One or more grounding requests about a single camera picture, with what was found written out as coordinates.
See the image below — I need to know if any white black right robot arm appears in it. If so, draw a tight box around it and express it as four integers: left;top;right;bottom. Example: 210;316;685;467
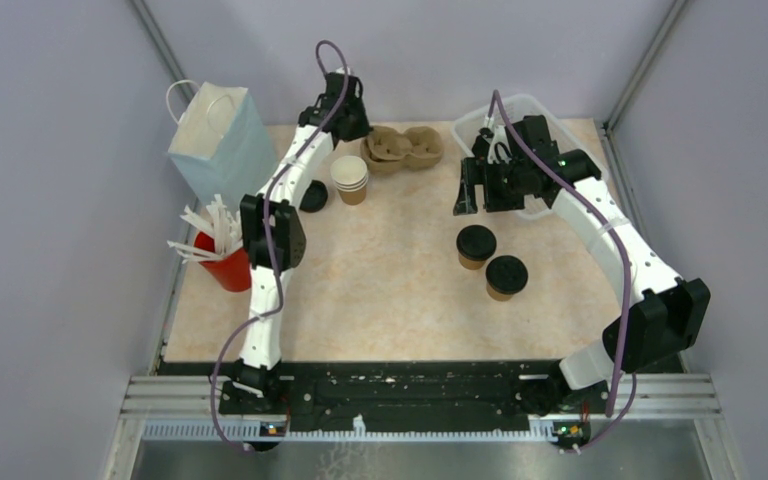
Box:
451;113;711;412

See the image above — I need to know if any black coffee cup lid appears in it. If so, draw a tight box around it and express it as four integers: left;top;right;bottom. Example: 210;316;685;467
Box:
456;225;499;262

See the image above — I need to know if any black mounting base rail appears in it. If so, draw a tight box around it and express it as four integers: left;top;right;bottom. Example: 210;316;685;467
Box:
158;358;683;433

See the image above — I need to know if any brown cardboard cup carrier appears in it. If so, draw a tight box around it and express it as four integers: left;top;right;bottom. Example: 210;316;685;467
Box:
360;125;445;175

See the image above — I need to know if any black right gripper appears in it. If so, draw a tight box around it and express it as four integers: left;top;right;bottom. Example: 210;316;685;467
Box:
454;156;529;216

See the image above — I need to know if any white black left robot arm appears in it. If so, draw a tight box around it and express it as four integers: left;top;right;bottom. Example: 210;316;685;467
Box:
230;67;371;414

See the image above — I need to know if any white cable duct strip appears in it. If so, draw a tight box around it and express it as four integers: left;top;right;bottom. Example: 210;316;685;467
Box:
142;416;558;443

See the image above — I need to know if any stack of paper cups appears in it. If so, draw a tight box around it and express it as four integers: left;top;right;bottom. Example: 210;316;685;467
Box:
330;156;369;206

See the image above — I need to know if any white plastic basket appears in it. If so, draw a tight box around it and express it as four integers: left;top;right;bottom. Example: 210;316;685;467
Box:
451;94;610;220

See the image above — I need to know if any brown paper coffee cup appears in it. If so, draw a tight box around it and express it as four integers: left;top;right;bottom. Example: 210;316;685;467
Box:
456;225;499;272

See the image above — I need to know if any light blue paper bag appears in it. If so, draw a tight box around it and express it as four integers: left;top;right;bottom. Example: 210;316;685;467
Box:
167;79;278;213

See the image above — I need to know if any red straw cup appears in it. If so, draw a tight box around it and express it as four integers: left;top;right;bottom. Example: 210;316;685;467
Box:
198;247;252;293

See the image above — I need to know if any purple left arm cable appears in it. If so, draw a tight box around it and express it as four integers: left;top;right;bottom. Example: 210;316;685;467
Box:
210;39;352;453

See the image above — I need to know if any stack of black lids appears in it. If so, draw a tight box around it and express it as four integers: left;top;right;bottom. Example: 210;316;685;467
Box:
299;180;329;213

